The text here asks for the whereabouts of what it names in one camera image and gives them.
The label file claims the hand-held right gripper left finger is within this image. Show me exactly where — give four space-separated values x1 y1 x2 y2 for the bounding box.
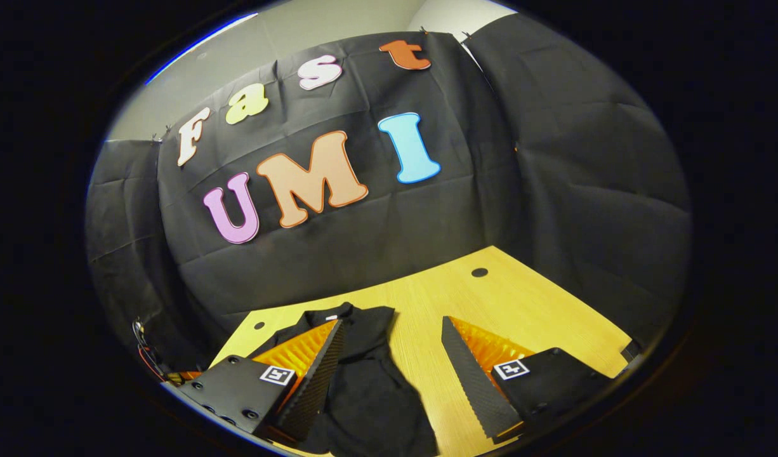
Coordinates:
176 319 350 443

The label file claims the black backdrop cloth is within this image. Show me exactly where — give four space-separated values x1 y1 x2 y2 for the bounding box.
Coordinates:
86 14 691 381

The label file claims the thin red and black cable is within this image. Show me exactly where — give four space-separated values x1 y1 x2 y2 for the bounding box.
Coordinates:
132 317 168 381

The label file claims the black buttoned shirt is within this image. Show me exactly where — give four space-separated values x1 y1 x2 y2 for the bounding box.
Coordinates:
249 302 439 457

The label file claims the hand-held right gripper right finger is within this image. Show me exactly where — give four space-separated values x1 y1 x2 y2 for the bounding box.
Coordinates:
442 315 618 445

